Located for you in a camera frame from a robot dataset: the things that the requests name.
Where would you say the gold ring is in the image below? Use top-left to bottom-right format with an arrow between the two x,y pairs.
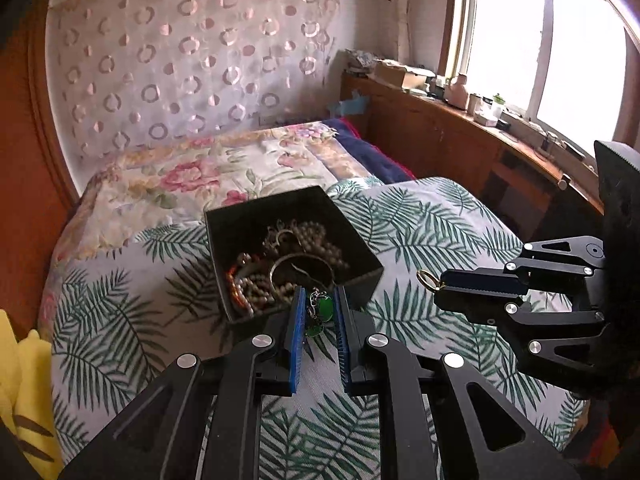
415,268 -> 445,293

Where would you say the gold pearl necklace pile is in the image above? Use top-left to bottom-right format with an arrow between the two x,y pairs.
224,219 -> 350,319

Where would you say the green gem silver pendant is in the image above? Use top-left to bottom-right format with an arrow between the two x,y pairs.
305,288 -> 334,337

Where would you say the black jewelry box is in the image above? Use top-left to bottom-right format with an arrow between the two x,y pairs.
205,186 -> 383,325

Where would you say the wooden sideboard cabinet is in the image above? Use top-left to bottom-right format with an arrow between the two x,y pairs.
340,73 -> 603,240

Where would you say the palm leaf print blanket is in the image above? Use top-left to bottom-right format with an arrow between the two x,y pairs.
52,178 -> 586,479

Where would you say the pink ceramic jar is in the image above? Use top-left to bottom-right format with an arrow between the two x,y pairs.
444,73 -> 470,110

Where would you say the yellow plush toy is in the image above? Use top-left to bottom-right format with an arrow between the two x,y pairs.
1,312 -> 63,479

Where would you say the metal bangle in box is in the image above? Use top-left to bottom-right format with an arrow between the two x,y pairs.
268,252 -> 335,299

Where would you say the navy blue blanket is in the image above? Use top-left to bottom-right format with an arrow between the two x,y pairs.
323,118 -> 416,184

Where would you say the cardboard box on cabinet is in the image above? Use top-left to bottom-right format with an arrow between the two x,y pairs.
372,60 -> 435,89

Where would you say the floral quilt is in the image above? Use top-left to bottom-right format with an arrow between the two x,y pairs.
38,122 -> 382,339

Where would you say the circle pattern sheer curtain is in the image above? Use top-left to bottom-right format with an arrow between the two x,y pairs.
47,0 -> 340,159

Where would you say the window with white frame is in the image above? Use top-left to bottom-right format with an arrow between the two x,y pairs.
442,0 -> 639,154

